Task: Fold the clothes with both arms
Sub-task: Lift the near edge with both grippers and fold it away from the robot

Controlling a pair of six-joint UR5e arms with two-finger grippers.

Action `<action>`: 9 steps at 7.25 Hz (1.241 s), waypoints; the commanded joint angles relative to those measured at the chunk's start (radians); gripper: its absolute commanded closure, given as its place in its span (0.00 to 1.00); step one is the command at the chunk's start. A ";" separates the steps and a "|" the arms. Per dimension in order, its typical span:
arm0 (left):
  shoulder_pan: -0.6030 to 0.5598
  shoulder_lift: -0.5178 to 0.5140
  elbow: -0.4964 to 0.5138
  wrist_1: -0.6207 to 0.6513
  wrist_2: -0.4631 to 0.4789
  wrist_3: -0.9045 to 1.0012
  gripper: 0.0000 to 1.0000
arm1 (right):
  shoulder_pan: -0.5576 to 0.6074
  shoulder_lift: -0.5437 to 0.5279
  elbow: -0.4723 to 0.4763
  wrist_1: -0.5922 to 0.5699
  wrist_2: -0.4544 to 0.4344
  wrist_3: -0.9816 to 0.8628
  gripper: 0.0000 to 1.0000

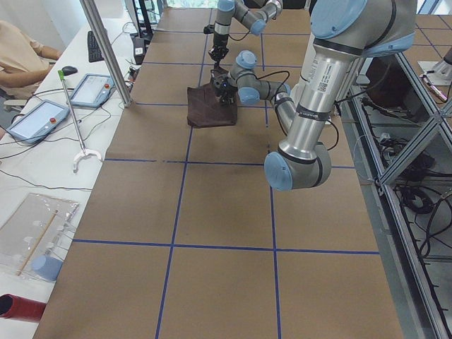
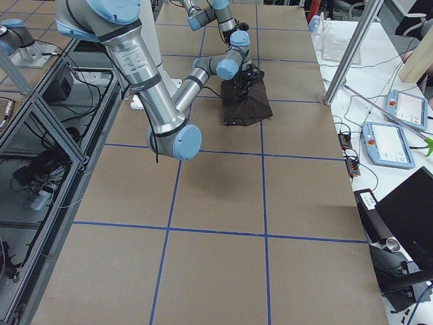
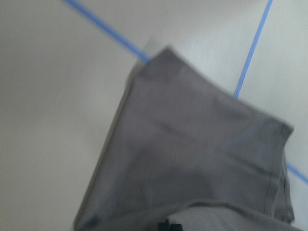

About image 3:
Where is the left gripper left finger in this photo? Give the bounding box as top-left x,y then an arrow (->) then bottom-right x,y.
157,220 -> 170,231

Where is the dark brown t-shirt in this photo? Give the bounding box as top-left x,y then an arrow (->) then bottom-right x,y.
73,48 -> 294,231

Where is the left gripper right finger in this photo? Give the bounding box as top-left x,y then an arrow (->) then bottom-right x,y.
170,223 -> 182,231

